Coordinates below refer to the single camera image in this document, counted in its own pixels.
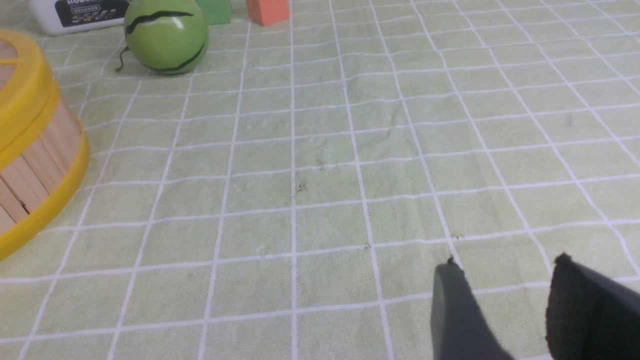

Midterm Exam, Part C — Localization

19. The green lidded white storage box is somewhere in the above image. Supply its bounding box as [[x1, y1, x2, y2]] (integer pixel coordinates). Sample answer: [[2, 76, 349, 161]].
[[26, 0, 131, 37]]

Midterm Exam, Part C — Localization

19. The yellow bamboo steamer basket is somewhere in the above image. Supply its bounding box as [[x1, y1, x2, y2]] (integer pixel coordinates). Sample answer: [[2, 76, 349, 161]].
[[0, 29, 90, 259]]

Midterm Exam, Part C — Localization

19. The green foam cube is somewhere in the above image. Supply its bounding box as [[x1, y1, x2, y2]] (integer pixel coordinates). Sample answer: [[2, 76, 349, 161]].
[[196, 0, 233, 26]]

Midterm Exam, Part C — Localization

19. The green checkered tablecloth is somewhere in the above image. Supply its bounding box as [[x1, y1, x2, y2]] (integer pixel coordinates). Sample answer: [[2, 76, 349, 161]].
[[1, 0, 640, 360]]

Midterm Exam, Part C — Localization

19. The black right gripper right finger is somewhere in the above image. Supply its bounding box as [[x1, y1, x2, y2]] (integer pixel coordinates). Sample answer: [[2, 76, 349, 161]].
[[545, 253, 640, 360]]

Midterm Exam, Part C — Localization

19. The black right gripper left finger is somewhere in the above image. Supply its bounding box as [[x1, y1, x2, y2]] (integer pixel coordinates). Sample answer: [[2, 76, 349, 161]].
[[430, 256, 514, 360]]

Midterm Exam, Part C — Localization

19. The green toy watermelon ball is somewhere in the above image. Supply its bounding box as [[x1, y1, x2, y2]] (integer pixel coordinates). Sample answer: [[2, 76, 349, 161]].
[[119, 0, 210, 76]]

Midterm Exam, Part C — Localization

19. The orange foam cube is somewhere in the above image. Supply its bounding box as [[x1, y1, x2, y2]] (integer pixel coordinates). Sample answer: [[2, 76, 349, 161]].
[[246, 0, 290, 27]]

